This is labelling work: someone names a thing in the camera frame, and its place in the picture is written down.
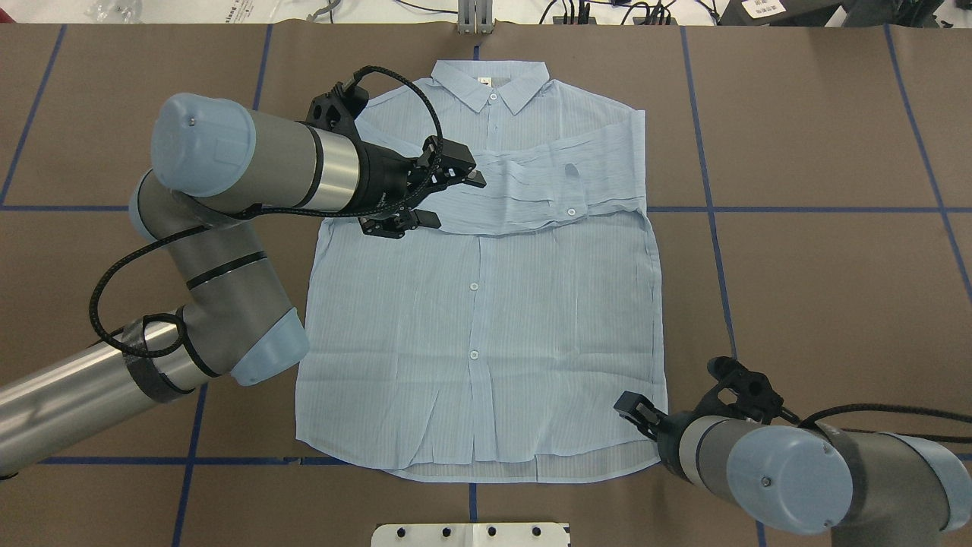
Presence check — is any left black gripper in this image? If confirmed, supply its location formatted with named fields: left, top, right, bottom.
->
left=307, top=84, right=487, bottom=239

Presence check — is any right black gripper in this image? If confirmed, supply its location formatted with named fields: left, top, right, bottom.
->
left=614, top=357, right=798, bottom=476

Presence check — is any light blue button-up shirt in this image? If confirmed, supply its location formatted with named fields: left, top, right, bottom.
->
left=295, top=60, right=667, bottom=484

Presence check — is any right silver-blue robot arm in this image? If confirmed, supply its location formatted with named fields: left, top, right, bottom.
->
left=614, top=356, right=971, bottom=546

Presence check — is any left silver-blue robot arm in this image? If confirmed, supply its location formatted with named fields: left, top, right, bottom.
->
left=1, top=83, right=485, bottom=480

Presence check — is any brown paper table mat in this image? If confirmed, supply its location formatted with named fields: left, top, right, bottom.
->
left=2, top=21, right=970, bottom=546

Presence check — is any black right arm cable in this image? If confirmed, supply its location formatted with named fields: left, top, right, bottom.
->
left=790, top=404, right=972, bottom=445

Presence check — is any aluminium frame post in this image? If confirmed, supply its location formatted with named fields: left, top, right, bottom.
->
left=457, top=0, right=495, bottom=36

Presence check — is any white pedestal column base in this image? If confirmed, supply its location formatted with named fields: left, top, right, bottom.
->
left=371, top=522, right=572, bottom=546

